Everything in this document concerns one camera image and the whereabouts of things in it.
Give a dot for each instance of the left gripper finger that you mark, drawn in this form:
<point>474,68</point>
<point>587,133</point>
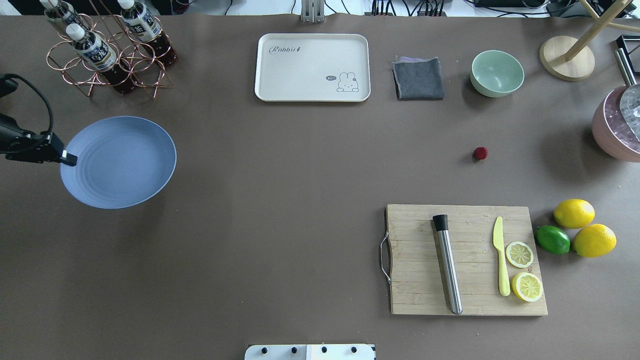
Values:
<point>68,158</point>

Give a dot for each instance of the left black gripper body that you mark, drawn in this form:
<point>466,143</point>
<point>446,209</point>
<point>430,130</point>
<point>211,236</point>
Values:
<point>35,148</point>

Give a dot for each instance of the blue plate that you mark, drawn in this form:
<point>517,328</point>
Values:
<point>122,161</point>

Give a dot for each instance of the red strawberry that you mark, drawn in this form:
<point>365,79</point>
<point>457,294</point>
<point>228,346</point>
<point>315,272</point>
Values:
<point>480,153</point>

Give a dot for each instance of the tea bottle top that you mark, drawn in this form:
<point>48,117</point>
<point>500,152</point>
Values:
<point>102,58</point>

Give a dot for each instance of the tea bottle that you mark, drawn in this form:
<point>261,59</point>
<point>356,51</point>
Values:
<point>102,58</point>
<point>148,31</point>
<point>60,14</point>

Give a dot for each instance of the tea bottle lower right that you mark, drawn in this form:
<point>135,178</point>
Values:
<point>60,14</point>

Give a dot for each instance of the tea bottle lower left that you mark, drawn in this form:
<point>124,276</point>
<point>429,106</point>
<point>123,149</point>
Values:
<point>148,31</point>

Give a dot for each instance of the cream rabbit tray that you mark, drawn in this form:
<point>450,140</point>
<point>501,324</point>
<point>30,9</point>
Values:
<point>312,67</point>

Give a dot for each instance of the grey folded cloth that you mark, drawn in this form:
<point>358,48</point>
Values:
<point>418,79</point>

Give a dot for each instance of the wooden cutting board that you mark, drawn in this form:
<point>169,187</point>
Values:
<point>417,280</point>

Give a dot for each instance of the steel muddler black tip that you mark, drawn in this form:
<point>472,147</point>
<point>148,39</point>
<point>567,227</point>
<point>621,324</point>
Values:
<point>452,288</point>

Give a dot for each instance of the green bowl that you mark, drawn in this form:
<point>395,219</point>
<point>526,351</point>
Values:
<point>496,74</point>

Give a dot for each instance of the yellow plastic knife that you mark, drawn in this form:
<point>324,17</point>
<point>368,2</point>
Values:
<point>499,245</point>

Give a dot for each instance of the lemon slice thin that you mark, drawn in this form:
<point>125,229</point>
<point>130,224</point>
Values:
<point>519,254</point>

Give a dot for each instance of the lemon half thick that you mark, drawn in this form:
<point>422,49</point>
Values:
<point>527,286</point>

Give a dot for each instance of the green lime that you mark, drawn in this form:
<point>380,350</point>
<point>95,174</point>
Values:
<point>553,239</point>

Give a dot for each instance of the yellow lemon upper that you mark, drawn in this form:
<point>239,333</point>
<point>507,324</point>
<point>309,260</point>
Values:
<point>574,213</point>

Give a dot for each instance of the yellow lemon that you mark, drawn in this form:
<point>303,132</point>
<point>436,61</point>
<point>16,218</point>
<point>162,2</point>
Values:
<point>594,240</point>
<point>574,213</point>

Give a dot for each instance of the wooden cup stand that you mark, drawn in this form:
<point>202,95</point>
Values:
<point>571,59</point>

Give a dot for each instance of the yellow lemon lower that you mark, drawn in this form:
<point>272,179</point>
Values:
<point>594,240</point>

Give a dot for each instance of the pink bowl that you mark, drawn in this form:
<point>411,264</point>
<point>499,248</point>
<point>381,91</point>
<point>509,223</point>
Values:
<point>611,131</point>

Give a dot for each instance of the steel ice scoop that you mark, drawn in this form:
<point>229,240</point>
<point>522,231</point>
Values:
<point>629,103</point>

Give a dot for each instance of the copper wire bottle rack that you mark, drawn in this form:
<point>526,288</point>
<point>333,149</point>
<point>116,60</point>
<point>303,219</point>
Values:
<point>124,51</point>

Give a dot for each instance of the aluminium frame post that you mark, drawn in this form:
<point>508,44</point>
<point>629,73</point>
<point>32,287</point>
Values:
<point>312,11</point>

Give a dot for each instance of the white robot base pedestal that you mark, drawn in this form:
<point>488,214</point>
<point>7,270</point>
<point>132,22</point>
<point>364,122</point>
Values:
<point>323,351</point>

